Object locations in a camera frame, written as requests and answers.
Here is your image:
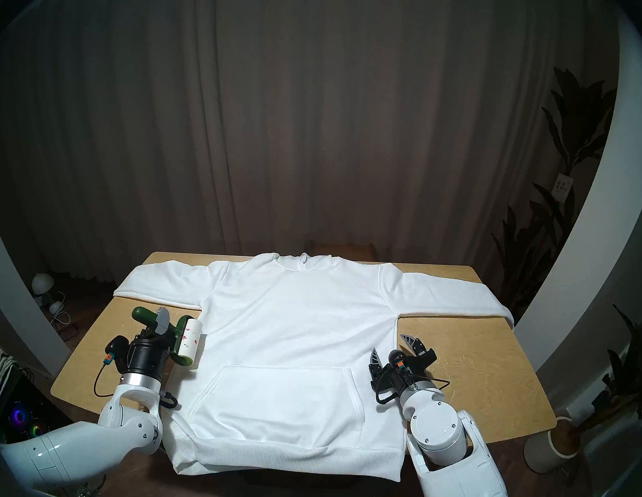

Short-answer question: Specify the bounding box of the white floor cable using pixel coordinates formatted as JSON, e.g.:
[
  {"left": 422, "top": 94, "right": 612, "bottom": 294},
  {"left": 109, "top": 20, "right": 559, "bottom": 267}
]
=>
[{"left": 48, "top": 290, "right": 83, "bottom": 343}]

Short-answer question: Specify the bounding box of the green handled lint roller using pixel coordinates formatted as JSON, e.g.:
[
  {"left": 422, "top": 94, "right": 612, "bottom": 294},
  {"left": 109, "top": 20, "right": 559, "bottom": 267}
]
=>
[{"left": 129, "top": 305, "right": 207, "bottom": 372}]

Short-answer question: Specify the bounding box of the computer case with rgb fans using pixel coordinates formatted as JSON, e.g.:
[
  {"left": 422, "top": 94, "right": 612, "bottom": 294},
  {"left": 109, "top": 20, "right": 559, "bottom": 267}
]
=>
[{"left": 0, "top": 379, "right": 73, "bottom": 447}]

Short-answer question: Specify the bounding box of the white curved arch frame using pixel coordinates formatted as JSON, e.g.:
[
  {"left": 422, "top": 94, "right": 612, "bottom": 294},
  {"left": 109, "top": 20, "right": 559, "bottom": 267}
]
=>
[
  {"left": 0, "top": 180, "right": 81, "bottom": 377},
  {"left": 508, "top": 5, "right": 642, "bottom": 413}
]

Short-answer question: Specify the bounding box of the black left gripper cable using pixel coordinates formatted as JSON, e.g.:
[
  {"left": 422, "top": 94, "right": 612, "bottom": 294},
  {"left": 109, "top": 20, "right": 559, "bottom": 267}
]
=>
[{"left": 93, "top": 365, "right": 114, "bottom": 398}]

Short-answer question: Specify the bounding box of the white plant tag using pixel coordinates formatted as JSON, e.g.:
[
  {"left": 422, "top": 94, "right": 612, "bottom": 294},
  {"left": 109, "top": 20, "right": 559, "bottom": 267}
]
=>
[{"left": 552, "top": 173, "right": 574, "bottom": 203}]

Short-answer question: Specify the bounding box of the tall dark leafy plant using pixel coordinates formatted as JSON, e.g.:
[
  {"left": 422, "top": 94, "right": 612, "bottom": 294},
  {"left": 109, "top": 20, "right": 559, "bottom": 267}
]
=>
[{"left": 486, "top": 64, "right": 619, "bottom": 330}]

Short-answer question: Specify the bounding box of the white mushroom lamp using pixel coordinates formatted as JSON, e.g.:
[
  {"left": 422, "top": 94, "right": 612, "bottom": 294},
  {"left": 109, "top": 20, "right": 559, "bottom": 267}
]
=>
[{"left": 30, "top": 273, "right": 56, "bottom": 308}]

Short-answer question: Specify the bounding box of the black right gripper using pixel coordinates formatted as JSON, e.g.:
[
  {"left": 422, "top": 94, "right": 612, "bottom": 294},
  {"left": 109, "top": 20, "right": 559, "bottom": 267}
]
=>
[{"left": 367, "top": 332, "right": 435, "bottom": 406}]

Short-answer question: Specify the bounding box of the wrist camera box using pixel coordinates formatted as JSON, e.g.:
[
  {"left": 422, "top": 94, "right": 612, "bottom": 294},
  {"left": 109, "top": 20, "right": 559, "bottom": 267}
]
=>
[
  {"left": 389, "top": 346, "right": 437, "bottom": 374},
  {"left": 104, "top": 335, "right": 130, "bottom": 371}
]

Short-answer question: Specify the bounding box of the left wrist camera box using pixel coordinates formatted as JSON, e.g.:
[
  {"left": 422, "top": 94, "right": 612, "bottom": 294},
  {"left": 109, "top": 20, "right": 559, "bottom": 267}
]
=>
[{"left": 104, "top": 335, "right": 130, "bottom": 371}]

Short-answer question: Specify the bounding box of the white hooded sweatshirt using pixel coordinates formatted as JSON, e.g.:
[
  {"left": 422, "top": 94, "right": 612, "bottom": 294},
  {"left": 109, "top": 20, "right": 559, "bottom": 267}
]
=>
[{"left": 105, "top": 243, "right": 518, "bottom": 492}]

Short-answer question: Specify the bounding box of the plant in white pot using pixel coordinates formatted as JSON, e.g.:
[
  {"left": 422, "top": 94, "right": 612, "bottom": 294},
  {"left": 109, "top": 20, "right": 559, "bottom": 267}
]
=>
[{"left": 523, "top": 299, "right": 642, "bottom": 480}]

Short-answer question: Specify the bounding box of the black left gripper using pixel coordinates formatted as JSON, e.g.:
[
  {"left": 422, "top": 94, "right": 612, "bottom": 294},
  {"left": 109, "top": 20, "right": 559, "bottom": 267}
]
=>
[{"left": 124, "top": 305, "right": 175, "bottom": 380}]

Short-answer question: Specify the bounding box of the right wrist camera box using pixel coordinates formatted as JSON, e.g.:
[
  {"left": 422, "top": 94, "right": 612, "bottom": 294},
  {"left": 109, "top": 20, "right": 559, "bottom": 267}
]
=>
[{"left": 389, "top": 346, "right": 437, "bottom": 374}]

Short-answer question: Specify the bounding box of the brown pleated curtain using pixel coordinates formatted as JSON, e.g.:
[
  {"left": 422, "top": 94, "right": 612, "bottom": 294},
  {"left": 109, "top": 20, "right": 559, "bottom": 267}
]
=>
[{"left": 0, "top": 0, "right": 624, "bottom": 312}]

